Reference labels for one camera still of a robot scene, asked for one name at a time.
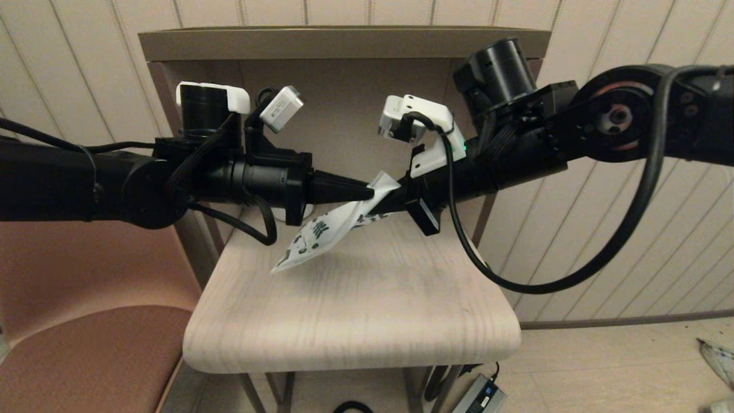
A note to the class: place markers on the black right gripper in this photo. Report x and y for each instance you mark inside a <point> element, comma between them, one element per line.
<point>459,180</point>

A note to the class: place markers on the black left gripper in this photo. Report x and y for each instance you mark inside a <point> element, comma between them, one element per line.
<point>264,178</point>

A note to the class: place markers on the white horse-print zipper pouch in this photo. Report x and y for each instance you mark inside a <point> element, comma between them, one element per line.
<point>321,232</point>

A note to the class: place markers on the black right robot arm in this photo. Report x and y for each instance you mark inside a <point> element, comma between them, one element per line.
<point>602,120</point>

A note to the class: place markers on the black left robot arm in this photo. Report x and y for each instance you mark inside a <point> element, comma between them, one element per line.
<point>86,183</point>

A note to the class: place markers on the light wood shelf desk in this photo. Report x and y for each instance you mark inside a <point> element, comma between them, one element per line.
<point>344,43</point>

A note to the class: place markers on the black round floor object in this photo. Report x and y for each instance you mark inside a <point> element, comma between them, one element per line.
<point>352,408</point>

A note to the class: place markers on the grey power adapter brick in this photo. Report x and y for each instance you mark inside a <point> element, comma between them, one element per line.
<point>479,397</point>

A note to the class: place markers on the dark metal table legs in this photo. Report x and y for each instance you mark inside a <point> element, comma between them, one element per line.
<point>288,396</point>

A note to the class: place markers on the brown pink upholstered chair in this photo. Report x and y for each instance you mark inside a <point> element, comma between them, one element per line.
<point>86,344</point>

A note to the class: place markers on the grey crumpled floor debris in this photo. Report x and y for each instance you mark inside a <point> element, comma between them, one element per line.
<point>719,361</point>

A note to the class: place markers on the white right camera bracket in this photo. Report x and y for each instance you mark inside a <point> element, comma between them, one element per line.
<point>438,155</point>

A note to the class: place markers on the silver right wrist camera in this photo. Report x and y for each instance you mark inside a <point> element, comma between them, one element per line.
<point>395,120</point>

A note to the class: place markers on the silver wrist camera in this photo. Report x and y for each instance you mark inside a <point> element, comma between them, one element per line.
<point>282,109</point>
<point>395,120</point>

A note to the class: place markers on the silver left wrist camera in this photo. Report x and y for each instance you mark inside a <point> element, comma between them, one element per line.
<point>282,109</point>

